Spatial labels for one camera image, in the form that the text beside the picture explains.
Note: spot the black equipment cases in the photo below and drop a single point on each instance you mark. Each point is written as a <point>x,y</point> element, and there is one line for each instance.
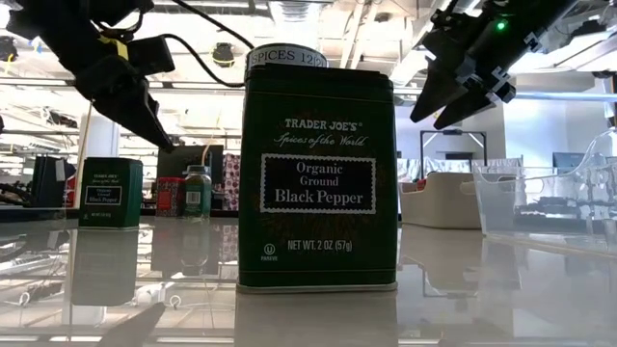
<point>45,180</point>

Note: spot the white round pillar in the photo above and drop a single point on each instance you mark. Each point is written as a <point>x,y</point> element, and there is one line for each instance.
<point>99,142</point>

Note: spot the red white patterned cloth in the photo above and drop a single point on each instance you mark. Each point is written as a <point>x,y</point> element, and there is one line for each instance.
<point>231,180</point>

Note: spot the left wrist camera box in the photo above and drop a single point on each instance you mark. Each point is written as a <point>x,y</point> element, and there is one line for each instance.
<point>150,55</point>

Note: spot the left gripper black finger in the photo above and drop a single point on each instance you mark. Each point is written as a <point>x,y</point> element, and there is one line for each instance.
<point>130,111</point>
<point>154,115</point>

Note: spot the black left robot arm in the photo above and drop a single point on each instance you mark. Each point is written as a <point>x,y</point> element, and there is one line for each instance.
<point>48,24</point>

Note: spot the dark green pepper tin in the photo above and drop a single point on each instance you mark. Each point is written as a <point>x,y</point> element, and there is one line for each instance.
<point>111,193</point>
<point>318,183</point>

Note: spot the white plastic bin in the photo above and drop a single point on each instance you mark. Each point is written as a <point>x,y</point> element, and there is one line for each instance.
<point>438,207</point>

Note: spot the yellow tape tag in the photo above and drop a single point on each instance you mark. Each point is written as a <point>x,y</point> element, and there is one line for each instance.
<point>115,46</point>

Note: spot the black ceiling device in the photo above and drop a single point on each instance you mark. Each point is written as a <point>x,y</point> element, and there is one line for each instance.
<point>7,48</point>

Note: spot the black ceiling dome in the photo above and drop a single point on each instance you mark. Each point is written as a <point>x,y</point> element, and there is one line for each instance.
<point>223,55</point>

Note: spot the clear plastic bin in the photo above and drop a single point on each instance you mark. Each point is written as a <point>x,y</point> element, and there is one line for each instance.
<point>501,207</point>

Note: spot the distant dark monitor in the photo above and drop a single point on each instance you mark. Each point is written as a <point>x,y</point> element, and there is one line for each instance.
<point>569,160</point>

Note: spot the white ceiling duct pipe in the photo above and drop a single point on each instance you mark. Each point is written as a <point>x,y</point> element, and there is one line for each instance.
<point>417,41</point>

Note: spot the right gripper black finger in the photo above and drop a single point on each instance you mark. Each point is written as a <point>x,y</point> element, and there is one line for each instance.
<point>443,87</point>
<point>470,108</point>

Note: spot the silver foil curtain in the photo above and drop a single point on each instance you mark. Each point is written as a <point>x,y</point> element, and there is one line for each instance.
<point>414,168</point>

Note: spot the red lid paprika tin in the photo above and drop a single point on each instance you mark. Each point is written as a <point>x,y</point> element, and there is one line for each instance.
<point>421,185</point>
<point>169,197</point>

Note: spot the black aluminium table frame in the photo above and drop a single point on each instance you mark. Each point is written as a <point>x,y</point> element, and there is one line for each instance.
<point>38,214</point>

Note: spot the black computer monitor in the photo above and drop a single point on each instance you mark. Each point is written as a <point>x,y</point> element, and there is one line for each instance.
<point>193,164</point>

